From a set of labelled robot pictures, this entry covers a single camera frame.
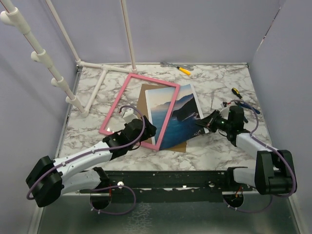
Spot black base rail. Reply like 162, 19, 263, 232
81, 171, 251, 205

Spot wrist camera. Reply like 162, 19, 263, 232
122, 109, 137, 124
220, 102, 231, 119

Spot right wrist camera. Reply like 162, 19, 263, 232
220, 102, 231, 119

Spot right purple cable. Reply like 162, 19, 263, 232
225, 99, 298, 213

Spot silver wrench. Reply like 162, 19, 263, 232
160, 62, 194, 71

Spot blue handled pliers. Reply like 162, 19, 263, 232
231, 99, 260, 123

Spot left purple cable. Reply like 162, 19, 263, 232
26, 105, 147, 215

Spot white pvc pipe rack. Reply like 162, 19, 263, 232
0, 0, 138, 118

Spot clear tester screwdriver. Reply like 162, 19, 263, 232
210, 91, 215, 111

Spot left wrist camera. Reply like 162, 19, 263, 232
122, 109, 137, 124

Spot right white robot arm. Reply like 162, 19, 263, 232
195, 105, 297, 197

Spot yellow handled screwdriver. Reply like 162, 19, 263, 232
176, 66, 191, 76

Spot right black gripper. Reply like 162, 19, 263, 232
195, 109, 233, 133

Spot pink picture frame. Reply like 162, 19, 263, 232
99, 73, 180, 151

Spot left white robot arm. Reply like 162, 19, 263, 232
25, 117, 156, 207

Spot seascape photo print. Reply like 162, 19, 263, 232
145, 84, 209, 150

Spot purple cable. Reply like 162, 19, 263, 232
225, 99, 298, 213
26, 105, 147, 215

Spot black yellow screwdriver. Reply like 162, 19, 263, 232
231, 88, 243, 99

